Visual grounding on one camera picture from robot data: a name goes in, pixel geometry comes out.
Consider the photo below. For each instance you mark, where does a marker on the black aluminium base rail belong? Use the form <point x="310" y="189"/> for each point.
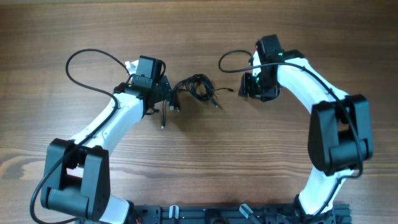
<point x="268" y="214"/>

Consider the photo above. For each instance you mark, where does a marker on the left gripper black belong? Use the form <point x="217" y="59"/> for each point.
<point x="165" y="90"/>

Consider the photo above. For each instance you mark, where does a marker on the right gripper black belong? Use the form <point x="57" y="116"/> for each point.
<point x="249" y="86"/>

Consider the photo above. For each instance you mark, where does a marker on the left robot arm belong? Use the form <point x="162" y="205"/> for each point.
<point x="76" y="177"/>

